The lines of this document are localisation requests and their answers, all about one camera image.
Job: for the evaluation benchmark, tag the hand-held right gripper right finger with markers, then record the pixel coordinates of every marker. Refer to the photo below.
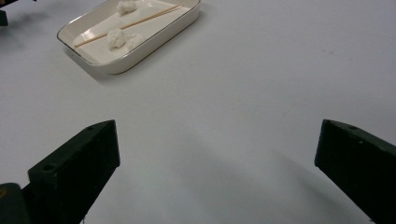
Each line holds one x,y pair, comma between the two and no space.
361,174

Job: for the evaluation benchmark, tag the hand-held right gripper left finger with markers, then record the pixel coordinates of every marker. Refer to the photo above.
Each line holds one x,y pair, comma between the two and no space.
74,174

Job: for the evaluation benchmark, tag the white rectangular tray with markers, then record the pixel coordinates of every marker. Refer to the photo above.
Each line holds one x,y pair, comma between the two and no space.
96,51

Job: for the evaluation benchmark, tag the white cotton ball front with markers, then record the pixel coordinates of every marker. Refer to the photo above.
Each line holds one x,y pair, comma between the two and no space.
115,39

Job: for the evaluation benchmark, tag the white cotton ball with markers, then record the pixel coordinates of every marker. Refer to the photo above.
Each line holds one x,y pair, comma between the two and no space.
126,6
115,39

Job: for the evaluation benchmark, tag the white cotton ball back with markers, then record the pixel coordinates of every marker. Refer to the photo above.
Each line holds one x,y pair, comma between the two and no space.
126,6

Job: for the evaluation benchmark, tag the white cauliflower floret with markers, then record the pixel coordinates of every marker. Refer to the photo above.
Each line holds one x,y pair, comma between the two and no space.
135,40

